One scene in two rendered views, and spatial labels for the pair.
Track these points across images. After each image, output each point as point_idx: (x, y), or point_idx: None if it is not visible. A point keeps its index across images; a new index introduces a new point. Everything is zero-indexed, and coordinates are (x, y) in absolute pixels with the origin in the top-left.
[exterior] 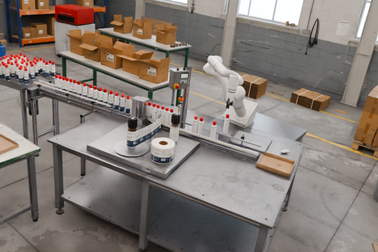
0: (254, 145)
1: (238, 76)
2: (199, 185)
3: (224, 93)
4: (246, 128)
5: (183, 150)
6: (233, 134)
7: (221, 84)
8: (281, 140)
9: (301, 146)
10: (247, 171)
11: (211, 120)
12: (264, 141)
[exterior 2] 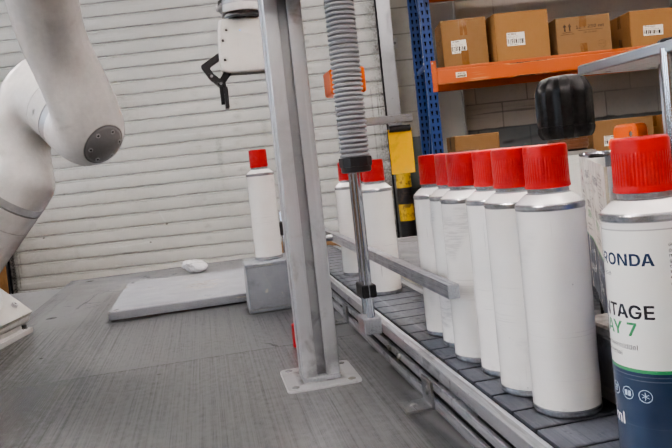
0: (227, 276)
1: None
2: None
3: (97, 89)
4: (34, 329)
5: None
6: (155, 319)
7: (79, 29)
8: (95, 290)
9: (105, 278)
10: (418, 253)
11: (14, 388)
12: (161, 281)
